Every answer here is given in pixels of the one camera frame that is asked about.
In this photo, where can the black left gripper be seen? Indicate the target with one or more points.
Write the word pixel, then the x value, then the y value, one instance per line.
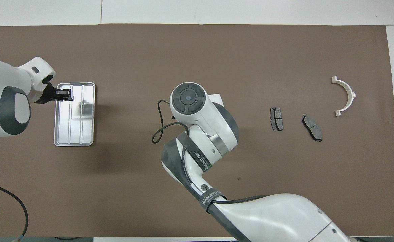
pixel 47 95

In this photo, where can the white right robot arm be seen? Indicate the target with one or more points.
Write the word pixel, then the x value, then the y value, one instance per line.
pixel 200 114

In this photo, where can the silver metal tray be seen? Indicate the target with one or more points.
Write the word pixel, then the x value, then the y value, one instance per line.
pixel 76 134

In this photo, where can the brown table mat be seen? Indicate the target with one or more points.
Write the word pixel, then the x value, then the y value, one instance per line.
pixel 197 60

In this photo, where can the rectangular dark brake pad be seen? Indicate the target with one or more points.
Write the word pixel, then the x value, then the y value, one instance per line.
pixel 276 119

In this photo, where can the irregular dark brake pad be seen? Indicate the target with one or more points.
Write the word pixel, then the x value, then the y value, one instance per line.
pixel 312 127

